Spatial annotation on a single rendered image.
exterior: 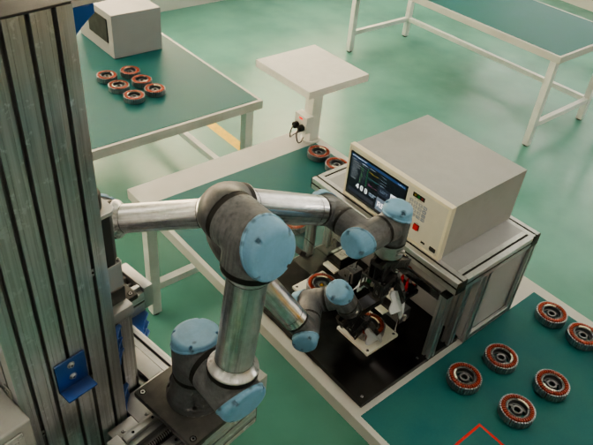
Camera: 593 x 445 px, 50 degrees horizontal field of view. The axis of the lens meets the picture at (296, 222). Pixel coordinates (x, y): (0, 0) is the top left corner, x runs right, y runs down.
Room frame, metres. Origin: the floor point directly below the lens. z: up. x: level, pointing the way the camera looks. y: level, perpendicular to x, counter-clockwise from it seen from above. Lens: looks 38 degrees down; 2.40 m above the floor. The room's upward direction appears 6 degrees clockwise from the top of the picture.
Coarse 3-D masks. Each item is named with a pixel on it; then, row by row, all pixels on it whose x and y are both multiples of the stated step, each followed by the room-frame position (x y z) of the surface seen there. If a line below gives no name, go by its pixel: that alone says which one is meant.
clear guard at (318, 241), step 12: (300, 228) 1.68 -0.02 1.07; (312, 228) 1.69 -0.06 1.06; (324, 228) 1.69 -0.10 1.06; (300, 240) 1.63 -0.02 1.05; (312, 240) 1.62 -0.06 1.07; (324, 240) 1.63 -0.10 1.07; (336, 240) 1.63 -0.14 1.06; (312, 252) 1.58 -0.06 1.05; (324, 252) 1.57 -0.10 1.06; (336, 252) 1.58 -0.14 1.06; (300, 264) 1.56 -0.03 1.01; (312, 264) 1.54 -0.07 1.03
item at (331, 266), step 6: (342, 252) 1.75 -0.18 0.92; (330, 258) 1.74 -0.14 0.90; (336, 258) 1.71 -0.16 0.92; (342, 258) 1.72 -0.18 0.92; (348, 258) 1.72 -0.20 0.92; (324, 264) 1.72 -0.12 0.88; (330, 264) 1.72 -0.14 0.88; (336, 264) 1.71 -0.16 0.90; (342, 264) 1.71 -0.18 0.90; (348, 264) 1.72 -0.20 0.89; (330, 270) 1.70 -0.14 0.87; (336, 270) 1.69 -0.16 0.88
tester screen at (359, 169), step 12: (360, 168) 1.80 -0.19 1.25; (372, 168) 1.76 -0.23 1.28; (348, 180) 1.83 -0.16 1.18; (360, 180) 1.79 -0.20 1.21; (372, 180) 1.75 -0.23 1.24; (384, 180) 1.72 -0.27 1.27; (360, 192) 1.78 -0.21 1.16; (372, 192) 1.74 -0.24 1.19; (396, 192) 1.67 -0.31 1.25; (372, 204) 1.74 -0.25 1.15
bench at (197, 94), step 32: (96, 64) 3.38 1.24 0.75; (128, 64) 3.43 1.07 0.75; (160, 64) 3.47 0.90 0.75; (192, 64) 3.52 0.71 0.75; (96, 96) 3.01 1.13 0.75; (192, 96) 3.12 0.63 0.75; (224, 96) 3.16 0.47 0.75; (256, 96) 3.20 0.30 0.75; (96, 128) 2.69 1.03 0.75; (128, 128) 2.72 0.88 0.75; (160, 128) 2.75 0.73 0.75; (192, 128) 2.86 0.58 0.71
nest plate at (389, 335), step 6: (342, 330) 1.50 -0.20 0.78; (390, 330) 1.52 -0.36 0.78; (348, 336) 1.48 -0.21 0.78; (384, 336) 1.49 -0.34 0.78; (390, 336) 1.50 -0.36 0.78; (396, 336) 1.51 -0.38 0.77; (354, 342) 1.45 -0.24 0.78; (360, 342) 1.46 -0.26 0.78; (378, 342) 1.47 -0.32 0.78; (384, 342) 1.47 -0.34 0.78; (360, 348) 1.43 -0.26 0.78; (366, 348) 1.43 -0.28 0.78; (372, 348) 1.44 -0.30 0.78; (378, 348) 1.44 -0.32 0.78; (366, 354) 1.41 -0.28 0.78
